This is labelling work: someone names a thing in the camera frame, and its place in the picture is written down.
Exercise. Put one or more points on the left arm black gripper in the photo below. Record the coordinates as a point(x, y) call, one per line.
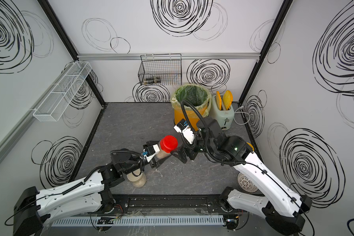
point(157, 163)

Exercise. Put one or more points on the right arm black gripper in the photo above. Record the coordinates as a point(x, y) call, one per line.
point(182, 155)

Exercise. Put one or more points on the clear jar with oatmeal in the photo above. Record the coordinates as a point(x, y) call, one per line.
point(162, 154)

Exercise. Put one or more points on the red jar lid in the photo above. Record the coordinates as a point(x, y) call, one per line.
point(168, 144)

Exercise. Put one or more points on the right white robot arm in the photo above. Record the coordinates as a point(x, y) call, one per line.
point(282, 208)

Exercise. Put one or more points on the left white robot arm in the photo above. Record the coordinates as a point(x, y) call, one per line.
point(35, 209)

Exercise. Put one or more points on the beige lidded oatmeal jar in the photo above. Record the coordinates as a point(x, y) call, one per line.
point(137, 178)

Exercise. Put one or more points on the orange trash bin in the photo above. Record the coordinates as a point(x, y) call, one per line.
point(188, 115)

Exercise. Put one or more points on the mint green toaster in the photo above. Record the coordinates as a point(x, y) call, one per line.
point(223, 117)

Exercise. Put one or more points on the green plastic bin liner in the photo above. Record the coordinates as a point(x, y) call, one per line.
point(197, 95)

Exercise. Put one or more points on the left yellow toast slice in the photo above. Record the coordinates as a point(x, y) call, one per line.
point(218, 100)

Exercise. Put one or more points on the yellow toast slice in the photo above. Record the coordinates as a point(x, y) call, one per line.
point(218, 100)
point(227, 99)

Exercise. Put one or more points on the patterned white bowl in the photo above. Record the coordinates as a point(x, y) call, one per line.
point(246, 184)

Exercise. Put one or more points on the right yellow toast slice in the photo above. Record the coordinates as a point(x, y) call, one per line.
point(227, 99)

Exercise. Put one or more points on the dark item in basket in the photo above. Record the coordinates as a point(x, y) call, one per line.
point(152, 80)

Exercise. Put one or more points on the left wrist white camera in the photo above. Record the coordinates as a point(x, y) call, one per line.
point(148, 156)

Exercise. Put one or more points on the white slotted cable duct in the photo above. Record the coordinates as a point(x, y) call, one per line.
point(179, 220)

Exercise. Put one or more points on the black wire wall basket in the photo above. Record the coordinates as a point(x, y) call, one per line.
point(166, 66)

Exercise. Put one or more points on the white wire wall shelf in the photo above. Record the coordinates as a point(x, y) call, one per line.
point(70, 90)

